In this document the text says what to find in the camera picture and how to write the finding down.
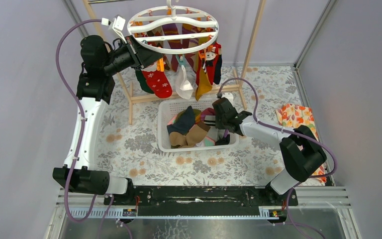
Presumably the orange clothespin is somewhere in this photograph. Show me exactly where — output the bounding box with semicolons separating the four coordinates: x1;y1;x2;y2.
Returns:
156;57;164;72

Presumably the dark green sock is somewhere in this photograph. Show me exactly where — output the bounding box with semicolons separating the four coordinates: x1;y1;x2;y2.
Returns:
135;70;154;94

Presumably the teal clothespin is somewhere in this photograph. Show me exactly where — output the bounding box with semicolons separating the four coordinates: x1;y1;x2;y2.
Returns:
175;55;185;67

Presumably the white round clip hanger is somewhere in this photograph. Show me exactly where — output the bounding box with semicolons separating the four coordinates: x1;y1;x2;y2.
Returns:
126;0;219;55

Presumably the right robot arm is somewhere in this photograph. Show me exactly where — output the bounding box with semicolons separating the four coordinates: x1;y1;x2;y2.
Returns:
212;98;327;205

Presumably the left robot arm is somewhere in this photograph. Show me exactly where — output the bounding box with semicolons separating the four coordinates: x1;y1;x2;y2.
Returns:
52;35;162;205

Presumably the purple striped hanging sock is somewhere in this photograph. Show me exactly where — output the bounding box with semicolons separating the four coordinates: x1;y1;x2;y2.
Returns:
145;23;201;72

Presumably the wooden drying rack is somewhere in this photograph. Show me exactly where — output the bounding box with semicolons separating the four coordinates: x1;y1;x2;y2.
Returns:
82;0;267;125

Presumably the white hanging sock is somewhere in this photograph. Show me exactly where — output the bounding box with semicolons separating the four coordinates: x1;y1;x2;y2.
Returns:
175;66;194;100

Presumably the white plastic basket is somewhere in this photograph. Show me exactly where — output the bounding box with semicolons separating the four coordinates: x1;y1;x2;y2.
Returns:
157;95;240;152

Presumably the mustard hanging sock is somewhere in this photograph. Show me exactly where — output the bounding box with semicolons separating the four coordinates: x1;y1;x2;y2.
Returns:
195;59;212;101

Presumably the navy sock in basket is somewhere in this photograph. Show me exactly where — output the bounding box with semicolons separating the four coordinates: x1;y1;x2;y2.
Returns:
167;106;195;135

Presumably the floral table mat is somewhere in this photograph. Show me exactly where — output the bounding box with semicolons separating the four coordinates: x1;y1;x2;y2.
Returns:
95;66;301;186

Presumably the brown sock in basket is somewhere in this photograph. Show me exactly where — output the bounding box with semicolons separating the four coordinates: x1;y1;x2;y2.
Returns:
169;123;211;148

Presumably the floral folded cloth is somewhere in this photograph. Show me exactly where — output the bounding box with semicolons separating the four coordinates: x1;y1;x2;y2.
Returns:
275;103;327;184

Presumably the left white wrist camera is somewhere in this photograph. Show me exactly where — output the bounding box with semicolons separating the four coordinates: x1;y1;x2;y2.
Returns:
101;15;126;43

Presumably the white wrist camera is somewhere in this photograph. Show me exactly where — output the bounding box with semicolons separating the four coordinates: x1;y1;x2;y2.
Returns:
101;15;126;43
216;92;234;105

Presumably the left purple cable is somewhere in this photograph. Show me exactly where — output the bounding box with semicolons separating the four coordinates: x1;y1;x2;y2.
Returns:
55;19;134;239

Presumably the purple cable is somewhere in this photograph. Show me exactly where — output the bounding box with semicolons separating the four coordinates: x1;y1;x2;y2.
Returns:
55;19;134;239
216;77;339;239

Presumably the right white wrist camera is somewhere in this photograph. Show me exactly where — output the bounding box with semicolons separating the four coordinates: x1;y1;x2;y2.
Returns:
216;92;234;105

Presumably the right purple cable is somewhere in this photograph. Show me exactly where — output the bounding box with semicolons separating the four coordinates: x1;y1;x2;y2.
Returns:
216;77;339;239

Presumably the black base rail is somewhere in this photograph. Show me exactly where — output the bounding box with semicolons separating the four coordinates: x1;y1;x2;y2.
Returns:
103;186;298;217

